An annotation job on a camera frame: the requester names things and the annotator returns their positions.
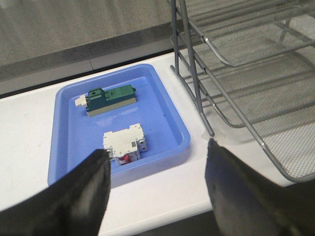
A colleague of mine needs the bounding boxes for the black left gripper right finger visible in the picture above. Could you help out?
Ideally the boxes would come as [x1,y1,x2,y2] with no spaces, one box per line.
[205,139,315,236]

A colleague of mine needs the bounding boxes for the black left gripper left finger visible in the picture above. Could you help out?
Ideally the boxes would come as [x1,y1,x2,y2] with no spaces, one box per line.
[0,149,111,236]

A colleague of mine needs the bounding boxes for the white circuit breaker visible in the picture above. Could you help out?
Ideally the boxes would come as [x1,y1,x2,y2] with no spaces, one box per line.
[103,123,148,166]

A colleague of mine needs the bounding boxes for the green electrical module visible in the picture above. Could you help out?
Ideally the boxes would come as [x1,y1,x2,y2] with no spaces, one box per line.
[75,85,136,117]

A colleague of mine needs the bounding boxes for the blue plastic tray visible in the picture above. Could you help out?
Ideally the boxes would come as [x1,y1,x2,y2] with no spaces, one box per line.
[48,64,190,187]

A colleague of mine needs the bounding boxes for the silver metal rack frame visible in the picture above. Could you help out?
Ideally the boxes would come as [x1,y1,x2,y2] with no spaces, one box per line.
[166,0,315,184]

